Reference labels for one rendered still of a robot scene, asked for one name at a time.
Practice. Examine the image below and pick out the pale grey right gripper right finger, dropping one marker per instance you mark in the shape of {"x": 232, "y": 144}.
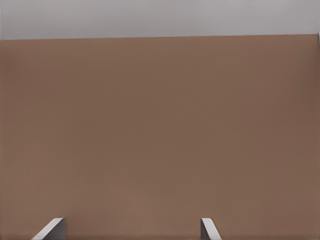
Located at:
{"x": 209, "y": 231}

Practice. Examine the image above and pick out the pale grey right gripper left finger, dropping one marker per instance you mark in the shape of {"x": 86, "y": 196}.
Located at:
{"x": 53, "y": 231}

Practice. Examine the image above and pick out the silver frame post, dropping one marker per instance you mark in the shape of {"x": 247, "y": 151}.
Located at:
{"x": 318, "y": 38}

